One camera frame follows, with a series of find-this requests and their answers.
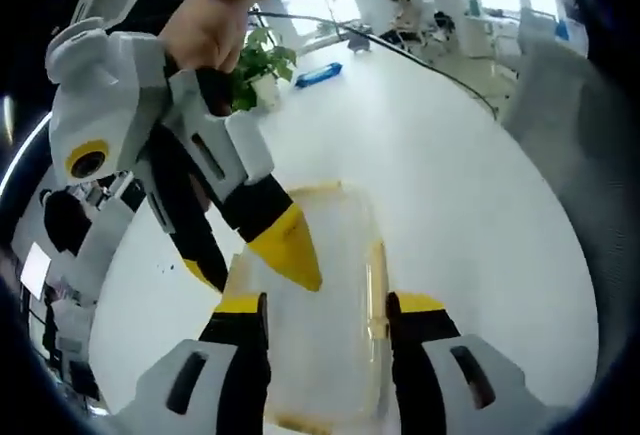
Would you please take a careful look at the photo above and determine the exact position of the blue wipes pack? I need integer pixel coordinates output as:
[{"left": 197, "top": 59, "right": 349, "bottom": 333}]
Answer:
[{"left": 294, "top": 61, "right": 345, "bottom": 89}]

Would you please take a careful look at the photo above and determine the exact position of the bright monitor screen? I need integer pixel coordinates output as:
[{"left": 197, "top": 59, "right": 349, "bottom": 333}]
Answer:
[{"left": 20, "top": 242, "right": 51, "bottom": 301}]

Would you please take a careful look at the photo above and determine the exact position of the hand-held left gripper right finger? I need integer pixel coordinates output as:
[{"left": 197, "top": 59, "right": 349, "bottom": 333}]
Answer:
[{"left": 385, "top": 290, "right": 549, "bottom": 435}]

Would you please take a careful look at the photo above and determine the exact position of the grey chair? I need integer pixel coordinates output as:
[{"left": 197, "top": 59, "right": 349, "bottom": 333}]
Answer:
[{"left": 502, "top": 44, "right": 601, "bottom": 196}]

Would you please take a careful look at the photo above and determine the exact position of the ceiling light strip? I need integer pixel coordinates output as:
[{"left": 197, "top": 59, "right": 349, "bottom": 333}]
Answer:
[{"left": 2, "top": 96, "right": 15, "bottom": 145}]

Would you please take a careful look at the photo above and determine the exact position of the person's right hand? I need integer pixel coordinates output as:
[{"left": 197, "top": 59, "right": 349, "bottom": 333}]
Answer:
[{"left": 158, "top": 0, "right": 259, "bottom": 74}]

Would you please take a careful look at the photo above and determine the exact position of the green leafy plant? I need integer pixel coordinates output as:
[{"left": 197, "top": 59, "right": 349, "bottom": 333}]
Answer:
[{"left": 230, "top": 27, "right": 299, "bottom": 112}]

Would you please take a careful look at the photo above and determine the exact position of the small black object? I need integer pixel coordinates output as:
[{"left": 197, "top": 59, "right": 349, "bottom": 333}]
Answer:
[{"left": 348, "top": 29, "right": 372, "bottom": 54}]

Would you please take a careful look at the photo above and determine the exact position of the thin black cable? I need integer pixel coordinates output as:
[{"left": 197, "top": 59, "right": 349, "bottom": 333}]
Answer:
[{"left": 247, "top": 8, "right": 502, "bottom": 120}]

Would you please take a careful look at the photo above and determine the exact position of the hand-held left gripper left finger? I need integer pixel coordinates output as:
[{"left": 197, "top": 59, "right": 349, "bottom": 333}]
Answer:
[{"left": 117, "top": 290, "right": 274, "bottom": 435}]

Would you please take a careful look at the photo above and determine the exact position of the white plant pot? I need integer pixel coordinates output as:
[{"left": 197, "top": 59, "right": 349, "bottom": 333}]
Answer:
[{"left": 249, "top": 74, "right": 282, "bottom": 109}]

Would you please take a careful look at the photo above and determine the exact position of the clear plastic container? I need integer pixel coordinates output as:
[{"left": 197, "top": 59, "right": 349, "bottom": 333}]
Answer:
[{"left": 222, "top": 179, "right": 391, "bottom": 429}]

